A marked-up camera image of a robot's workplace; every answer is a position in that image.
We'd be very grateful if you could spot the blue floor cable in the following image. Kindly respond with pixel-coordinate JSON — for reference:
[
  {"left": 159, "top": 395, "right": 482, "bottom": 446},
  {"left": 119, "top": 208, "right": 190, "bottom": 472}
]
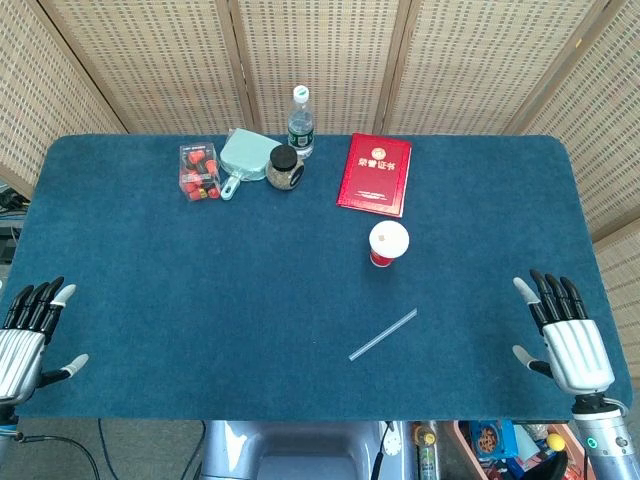
[{"left": 96, "top": 419, "right": 110, "bottom": 480}]

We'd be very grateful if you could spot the clear water bottle green label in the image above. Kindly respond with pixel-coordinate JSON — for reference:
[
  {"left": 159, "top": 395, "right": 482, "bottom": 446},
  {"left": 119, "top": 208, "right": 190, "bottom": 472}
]
[{"left": 286, "top": 84, "right": 316, "bottom": 160}]

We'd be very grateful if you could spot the red paper cup white lid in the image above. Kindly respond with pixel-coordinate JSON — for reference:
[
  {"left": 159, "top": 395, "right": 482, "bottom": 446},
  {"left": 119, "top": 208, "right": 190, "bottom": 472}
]
[{"left": 368, "top": 220, "right": 411, "bottom": 269}]

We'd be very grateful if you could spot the mint green dustpan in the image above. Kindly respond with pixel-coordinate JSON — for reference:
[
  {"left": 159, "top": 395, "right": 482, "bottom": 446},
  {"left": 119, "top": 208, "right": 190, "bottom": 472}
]
[{"left": 218, "top": 128, "right": 274, "bottom": 202}]

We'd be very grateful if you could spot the red certificate booklet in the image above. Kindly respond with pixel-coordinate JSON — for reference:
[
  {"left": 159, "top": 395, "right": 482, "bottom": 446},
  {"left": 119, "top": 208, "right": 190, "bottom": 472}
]
[{"left": 335, "top": 132, "right": 413, "bottom": 219}]

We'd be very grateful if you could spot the blue snack pack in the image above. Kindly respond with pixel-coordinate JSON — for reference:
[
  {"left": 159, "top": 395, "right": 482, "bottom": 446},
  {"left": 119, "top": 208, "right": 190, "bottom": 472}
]
[{"left": 469, "top": 420, "right": 519, "bottom": 459}]

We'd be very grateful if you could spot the glass jar black lid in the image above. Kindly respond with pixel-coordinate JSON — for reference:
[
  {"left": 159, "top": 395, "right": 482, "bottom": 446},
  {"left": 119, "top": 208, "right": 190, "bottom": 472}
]
[{"left": 264, "top": 144, "right": 306, "bottom": 192}]

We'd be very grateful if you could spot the bottle with yellow cap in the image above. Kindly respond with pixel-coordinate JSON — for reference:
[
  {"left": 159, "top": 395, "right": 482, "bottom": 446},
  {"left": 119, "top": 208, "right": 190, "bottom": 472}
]
[{"left": 412, "top": 420, "right": 441, "bottom": 480}]

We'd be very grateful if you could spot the red storage bin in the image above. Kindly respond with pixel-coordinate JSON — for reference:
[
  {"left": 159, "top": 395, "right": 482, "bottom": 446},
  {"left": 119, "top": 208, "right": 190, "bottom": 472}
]
[{"left": 442, "top": 419, "right": 584, "bottom": 480}]

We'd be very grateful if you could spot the translucent white plastic straw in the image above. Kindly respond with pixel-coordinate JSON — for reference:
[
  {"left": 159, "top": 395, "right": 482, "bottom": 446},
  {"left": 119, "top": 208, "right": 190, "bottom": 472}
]
[{"left": 348, "top": 308, "right": 418, "bottom": 362}]

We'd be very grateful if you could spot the wicker folding screen panel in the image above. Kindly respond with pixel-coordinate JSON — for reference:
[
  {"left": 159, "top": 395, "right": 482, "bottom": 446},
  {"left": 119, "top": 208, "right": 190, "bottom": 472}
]
[
  {"left": 219, "top": 0, "right": 416, "bottom": 136},
  {"left": 377, "top": 0, "right": 609, "bottom": 136},
  {"left": 0, "top": 0, "right": 129, "bottom": 201},
  {"left": 504, "top": 0, "right": 640, "bottom": 244},
  {"left": 37, "top": 0, "right": 259, "bottom": 136}
]

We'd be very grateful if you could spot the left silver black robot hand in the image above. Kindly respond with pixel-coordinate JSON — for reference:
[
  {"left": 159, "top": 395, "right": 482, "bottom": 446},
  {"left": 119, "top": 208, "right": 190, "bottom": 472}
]
[{"left": 0, "top": 275, "right": 90, "bottom": 404}]

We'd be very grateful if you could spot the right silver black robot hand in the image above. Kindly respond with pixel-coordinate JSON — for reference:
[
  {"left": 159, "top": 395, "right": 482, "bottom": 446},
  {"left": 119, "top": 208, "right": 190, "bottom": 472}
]
[{"left": 511, "top": 269, "right": 616, "bottom": 399}]

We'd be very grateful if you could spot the clear box of red caps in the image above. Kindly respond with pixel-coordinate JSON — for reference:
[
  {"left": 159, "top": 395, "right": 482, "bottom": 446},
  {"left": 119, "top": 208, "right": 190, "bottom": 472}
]
[{"left": 178, "top": 142, "right": 223, "bottom": 204}]

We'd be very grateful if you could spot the blue carpet table cover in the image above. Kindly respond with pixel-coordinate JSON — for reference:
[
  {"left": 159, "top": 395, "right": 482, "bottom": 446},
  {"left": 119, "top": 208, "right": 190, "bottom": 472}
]
[{"left": 13, "top": 133, "right": 634, "bottom": 424}]

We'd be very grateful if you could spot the grey robot base body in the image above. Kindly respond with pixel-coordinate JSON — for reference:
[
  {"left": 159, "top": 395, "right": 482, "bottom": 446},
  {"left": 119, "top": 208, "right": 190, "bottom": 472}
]
[{"left": 199, "top": 419, "right": 419, "bottom": 480}]

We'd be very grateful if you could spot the thin black floor cable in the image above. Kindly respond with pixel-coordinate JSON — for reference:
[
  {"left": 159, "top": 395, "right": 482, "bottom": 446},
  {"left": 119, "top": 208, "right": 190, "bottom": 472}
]
[{"left": 14, "top": 433, "right": 104, "bottom": 480}]

